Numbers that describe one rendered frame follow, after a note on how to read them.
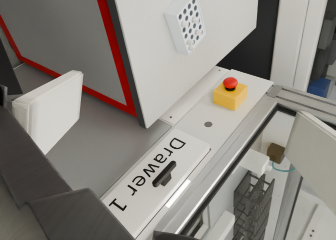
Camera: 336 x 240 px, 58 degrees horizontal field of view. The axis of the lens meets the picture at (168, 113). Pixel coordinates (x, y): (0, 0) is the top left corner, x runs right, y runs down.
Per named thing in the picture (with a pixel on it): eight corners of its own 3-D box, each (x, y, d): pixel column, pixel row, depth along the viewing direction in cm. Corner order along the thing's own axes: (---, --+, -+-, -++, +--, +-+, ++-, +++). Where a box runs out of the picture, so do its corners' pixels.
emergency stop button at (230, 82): (220, 81, 83) (233, 85, 81) (227, 73, 85) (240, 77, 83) (220, 89, 85) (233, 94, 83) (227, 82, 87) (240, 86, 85)
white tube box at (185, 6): (163, 12, 69) (176, 15, 67) (183, -10, 72) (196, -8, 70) (177, 52, 78) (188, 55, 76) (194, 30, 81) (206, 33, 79)
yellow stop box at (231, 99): (212, 89, 84) (235, 97, 80) (225, 75, 88) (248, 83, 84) (212, 103, 88) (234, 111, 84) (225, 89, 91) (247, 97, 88)
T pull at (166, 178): (150, 182, 63) (155, 185, 63) (172, 159, 67) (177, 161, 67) (153, 192, 66) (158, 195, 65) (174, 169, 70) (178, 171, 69)
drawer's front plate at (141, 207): (92, 210, 64) (128, 240, 59) (175, 127, 80) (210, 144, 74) (94, 214, 65) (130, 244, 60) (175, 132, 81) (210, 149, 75)
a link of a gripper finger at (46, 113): (27, 176, 12) (8, 173, 12) (79, 120, 19) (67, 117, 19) (31, 102, 11) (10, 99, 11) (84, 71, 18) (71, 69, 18)
